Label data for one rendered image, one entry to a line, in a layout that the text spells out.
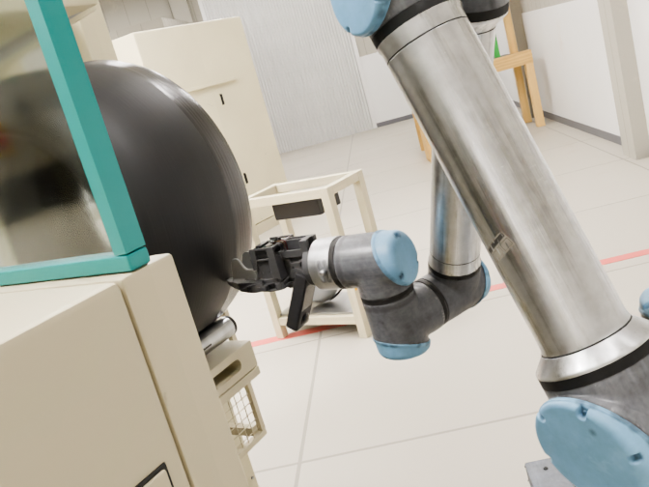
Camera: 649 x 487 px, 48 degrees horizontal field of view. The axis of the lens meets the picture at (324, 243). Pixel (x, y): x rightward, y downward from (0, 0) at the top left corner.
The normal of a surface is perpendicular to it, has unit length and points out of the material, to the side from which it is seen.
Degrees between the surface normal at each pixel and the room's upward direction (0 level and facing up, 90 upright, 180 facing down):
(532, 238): 79
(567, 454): 98
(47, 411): 90
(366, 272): 96
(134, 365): 90
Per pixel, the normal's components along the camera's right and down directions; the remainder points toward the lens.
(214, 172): 0.78, -0.24
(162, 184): 0.61, -0.17
